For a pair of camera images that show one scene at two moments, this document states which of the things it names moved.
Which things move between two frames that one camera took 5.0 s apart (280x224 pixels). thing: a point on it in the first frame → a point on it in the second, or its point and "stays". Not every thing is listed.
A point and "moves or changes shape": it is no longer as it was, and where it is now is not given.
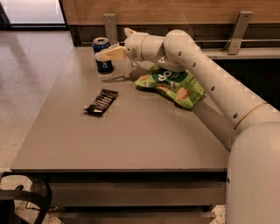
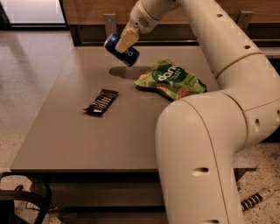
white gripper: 133,46 → 142,17
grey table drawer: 138,193 stays
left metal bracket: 111,28 stays
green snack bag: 181,86 stays
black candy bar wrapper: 104,100 stays
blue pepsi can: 99,44 moves or changes shape
